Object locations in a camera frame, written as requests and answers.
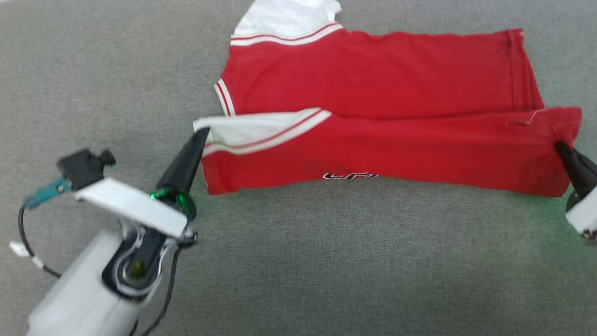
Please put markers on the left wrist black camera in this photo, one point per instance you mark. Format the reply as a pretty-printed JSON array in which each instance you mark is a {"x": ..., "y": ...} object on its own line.
[{"x": 81, "y": 168}]

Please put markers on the left camera teal connector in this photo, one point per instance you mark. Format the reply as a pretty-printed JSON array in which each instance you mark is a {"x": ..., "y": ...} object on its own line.
[{"x": 46, "y": 192}]

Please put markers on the red and white garment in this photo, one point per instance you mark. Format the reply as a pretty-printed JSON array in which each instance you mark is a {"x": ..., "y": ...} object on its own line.
[{"x": 373, "y": 93}]

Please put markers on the grey fabric sofa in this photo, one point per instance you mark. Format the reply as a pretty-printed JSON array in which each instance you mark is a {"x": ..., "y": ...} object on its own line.
[{"x": 326, "y": 261}]

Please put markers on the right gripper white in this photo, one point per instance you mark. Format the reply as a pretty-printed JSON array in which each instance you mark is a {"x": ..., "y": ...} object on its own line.
[{"x": 586, "y": 214}]

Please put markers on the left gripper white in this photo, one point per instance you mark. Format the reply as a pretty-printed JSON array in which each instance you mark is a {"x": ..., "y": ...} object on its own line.
[{"x": 130, "y": 205}]

